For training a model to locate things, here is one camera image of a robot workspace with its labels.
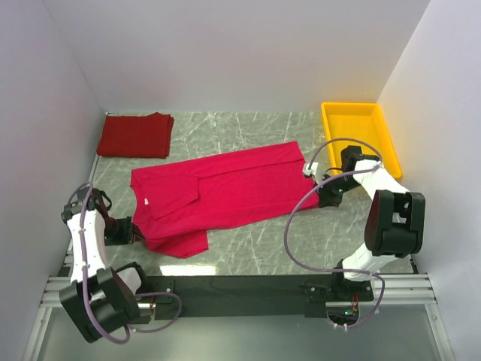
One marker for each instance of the folded dark red t shirt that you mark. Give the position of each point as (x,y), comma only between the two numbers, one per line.
(146,136)

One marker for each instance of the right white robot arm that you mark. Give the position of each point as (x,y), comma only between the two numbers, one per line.
(394,227)

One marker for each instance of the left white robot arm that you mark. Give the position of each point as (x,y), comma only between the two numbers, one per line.
(101,301)

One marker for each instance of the aluminium frame rail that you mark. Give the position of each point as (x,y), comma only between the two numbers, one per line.
(387,289)

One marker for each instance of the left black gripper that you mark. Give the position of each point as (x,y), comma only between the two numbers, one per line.
(130,231)

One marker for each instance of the yellow plastic tray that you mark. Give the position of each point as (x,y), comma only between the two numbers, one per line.
(364,122)

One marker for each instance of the black base beam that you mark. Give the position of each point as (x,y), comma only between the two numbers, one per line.
(245,295)

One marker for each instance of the pink t shirt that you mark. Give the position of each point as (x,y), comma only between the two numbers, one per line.
(178,203)

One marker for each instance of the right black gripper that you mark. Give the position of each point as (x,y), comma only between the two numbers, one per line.
(325,198)

